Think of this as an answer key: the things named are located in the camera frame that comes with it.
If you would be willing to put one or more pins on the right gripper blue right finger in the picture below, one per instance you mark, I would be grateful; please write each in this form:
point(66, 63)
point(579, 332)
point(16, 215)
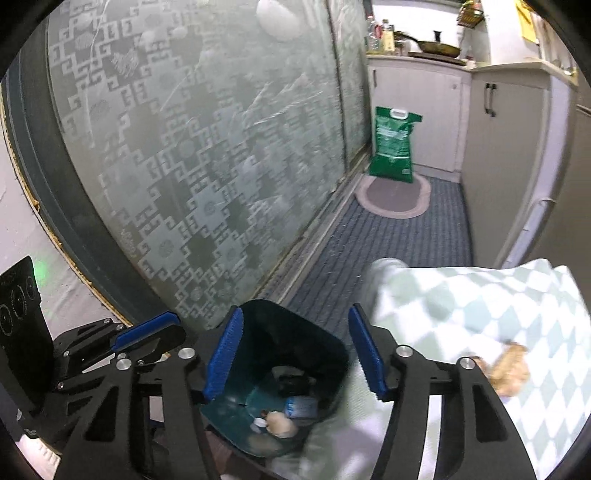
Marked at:
point(367, 351)

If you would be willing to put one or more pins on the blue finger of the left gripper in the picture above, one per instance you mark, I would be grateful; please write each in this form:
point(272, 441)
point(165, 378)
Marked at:
point(130, 336)

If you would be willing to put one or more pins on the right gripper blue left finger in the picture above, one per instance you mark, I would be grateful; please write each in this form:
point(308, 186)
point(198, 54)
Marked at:
point(220, 360)

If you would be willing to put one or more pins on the brown bread piece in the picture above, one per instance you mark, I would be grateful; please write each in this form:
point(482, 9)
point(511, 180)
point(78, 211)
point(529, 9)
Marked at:
point(509, 373)

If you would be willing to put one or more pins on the small white bottle cap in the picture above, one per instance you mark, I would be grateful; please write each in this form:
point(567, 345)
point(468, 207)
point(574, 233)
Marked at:
point(259, 425)

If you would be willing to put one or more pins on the blue tissue packet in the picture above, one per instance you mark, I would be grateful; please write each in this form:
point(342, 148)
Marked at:
point(301, 407)

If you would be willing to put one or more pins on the dark teal trash bin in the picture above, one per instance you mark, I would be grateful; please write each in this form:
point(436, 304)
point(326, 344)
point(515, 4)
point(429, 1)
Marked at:
point(281, 355)

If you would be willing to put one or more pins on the white trash in bin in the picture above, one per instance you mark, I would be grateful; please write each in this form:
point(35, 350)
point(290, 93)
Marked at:
point(280, 426)

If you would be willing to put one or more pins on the white kitchen cabinet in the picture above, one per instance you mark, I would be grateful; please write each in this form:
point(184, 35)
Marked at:
point(503, 131)

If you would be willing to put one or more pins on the green checkered tablecloth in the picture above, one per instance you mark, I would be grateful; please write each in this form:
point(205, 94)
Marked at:
point(442, 419)

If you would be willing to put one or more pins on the oval grey floor mat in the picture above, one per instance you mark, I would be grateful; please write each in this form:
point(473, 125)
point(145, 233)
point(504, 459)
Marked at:
point(393, 199)

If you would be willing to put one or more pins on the frosted patterned sliding door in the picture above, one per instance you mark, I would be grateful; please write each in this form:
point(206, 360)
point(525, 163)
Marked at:
point(186, 145)

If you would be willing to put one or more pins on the green rice bag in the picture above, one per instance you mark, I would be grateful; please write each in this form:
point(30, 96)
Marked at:
point(392, 158)

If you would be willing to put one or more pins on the beige refrigerator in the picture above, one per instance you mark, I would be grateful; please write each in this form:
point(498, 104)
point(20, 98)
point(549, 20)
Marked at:
point(558, 226)

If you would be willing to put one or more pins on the frying pan on stove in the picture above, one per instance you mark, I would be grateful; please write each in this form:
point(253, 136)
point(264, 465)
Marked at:
point(431, 47)

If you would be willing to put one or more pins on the bottles on counter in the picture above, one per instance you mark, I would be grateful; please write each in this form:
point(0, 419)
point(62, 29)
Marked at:
point(380, 36)

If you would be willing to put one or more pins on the yellow wall rack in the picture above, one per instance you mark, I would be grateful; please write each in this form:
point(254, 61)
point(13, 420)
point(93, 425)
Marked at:
point(526, 21)

